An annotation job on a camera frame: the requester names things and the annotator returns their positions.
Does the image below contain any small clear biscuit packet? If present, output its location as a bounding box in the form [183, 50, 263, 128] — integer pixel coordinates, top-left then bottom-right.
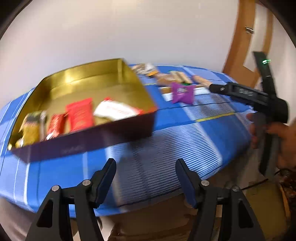
[192, 75, 212, 89]

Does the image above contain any purple snack packet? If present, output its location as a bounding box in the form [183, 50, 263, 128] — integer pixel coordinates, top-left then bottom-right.
[171, 82, 195, 104]

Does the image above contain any green cracker packet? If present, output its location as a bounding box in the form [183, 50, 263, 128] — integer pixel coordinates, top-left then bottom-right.
[170, 71, 193, 84]

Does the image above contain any brown white sachet stick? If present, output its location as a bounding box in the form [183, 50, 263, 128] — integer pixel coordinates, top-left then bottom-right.
[159, 86, 172, 94]

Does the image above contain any tan pastry packet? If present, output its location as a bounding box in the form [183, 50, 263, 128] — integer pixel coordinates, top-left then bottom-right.
[156, 73, 176, 87]

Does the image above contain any clear orange nut packet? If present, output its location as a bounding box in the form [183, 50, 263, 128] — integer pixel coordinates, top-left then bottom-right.
[132, 63, 159, 77]

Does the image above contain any person's right hand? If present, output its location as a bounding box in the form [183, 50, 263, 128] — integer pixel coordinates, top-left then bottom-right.
[246, 112, 296, 170]

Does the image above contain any blue plaid tablecloth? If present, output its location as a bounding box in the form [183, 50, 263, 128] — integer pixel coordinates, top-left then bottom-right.
[1, 76, 251, 216]

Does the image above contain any wooden door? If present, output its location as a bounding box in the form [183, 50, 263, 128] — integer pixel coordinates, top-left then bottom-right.
[223, 1, 273, 87]

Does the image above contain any yellow green snack packet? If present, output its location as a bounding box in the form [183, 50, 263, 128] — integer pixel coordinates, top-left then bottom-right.
[15, 110, 47, 148]

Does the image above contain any small red snack packet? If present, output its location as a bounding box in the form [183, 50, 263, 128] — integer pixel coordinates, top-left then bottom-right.
[46, 113, 66, 140]

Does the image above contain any white red snack packet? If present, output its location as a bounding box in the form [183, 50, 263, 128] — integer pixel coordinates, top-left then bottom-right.
[93, 97, 144, 121]

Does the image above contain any large red snack packet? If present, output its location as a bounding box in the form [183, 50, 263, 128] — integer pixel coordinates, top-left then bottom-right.
[66, 98, 94, 132]

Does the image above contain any gold tin box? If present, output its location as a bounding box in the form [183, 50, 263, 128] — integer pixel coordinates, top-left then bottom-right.
[8, 59, 157, 163]

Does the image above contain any metal door handle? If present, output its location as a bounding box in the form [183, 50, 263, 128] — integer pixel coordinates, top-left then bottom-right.
[245, 26, 254, 35]

